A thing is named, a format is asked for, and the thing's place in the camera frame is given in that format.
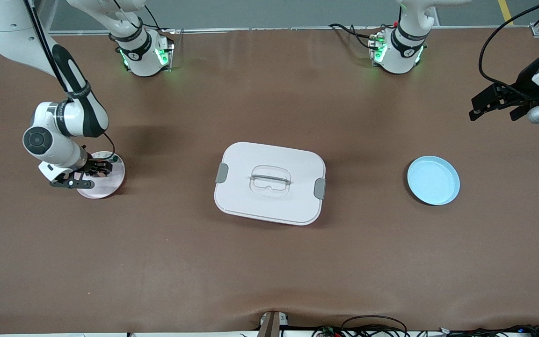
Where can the camera stand post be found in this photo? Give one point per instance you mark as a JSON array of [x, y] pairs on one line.
[[272, 325]]

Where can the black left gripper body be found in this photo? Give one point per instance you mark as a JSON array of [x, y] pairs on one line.
[[525, 78]]

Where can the light blue round plate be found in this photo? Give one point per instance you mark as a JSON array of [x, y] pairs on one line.
[[433, 182]]

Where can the pale pink round plate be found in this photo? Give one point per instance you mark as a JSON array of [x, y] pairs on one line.
[[105, 187]]

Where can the silver table edge rail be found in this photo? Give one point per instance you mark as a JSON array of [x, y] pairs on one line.
[[274, 29]]

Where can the aluminium frame profile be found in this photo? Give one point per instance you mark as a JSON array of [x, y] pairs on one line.
[[52, 16]]

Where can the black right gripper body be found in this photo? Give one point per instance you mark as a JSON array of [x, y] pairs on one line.
[[93, 164]]

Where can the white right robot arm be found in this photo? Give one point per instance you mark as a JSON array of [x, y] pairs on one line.
[[12, 23]]

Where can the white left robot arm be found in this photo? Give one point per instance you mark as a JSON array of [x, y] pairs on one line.
[[403, 51]]

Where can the white lidded storage box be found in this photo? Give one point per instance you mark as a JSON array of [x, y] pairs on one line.
[[269, 206]]

